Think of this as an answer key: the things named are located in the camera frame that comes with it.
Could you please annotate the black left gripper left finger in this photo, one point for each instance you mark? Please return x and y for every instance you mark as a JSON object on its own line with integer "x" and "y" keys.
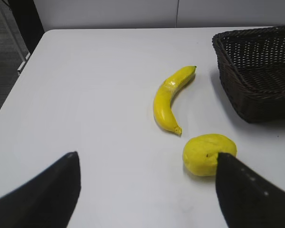
{"x": 47, "y": 200}

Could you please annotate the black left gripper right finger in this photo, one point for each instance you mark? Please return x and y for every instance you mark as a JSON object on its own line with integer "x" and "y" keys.
{"x": 246, "y": 199}

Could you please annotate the yellow banana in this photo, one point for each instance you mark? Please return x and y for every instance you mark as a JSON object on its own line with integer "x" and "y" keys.
{"x": 165, "y": 94}

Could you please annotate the black wicker basket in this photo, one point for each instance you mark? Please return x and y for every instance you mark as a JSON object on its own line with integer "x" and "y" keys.
{"x": 251, "y": 65}

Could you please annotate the yellow lemon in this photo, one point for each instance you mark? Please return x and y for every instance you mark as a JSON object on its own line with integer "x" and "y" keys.
{"x": 200, "y": 154}

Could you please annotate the white metal frame leg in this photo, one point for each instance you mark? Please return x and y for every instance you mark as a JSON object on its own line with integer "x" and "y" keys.
{"x": 24, "y": 57}

